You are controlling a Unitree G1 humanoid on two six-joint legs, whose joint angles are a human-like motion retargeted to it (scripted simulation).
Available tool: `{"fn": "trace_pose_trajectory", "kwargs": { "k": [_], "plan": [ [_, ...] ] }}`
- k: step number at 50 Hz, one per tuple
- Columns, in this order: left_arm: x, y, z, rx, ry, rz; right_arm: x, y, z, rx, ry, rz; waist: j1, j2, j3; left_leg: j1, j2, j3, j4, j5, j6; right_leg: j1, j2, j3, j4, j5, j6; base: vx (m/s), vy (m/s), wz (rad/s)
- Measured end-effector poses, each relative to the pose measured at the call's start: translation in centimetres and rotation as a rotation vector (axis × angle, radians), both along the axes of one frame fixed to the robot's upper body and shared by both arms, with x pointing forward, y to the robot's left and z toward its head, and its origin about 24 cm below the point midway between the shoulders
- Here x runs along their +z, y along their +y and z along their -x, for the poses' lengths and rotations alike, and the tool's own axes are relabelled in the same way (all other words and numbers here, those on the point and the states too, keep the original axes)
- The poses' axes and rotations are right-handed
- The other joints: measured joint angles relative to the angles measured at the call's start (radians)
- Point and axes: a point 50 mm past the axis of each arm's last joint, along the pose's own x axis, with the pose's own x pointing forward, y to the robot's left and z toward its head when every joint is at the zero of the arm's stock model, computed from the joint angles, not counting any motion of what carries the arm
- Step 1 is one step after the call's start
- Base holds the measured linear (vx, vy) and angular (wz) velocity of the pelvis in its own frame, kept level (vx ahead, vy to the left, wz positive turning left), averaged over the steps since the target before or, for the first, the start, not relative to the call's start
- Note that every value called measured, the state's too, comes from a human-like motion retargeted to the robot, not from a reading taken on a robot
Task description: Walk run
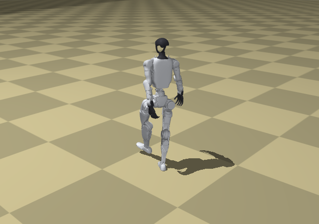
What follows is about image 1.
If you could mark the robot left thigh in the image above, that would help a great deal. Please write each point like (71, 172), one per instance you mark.
(144, 114)

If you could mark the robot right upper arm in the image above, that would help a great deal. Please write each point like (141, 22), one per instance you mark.
(176, 70)

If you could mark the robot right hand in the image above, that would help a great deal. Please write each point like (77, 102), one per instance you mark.
(179, 99)

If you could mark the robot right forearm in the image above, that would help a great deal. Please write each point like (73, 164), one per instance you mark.
(179, 86)

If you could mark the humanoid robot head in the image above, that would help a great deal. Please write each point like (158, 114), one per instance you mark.
(162, 42)

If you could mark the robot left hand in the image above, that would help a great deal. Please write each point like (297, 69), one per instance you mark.
(152, 111)

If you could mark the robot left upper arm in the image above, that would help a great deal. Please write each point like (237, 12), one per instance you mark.
(148, 71)

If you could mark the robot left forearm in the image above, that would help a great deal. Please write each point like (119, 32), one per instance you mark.
(148, 90)

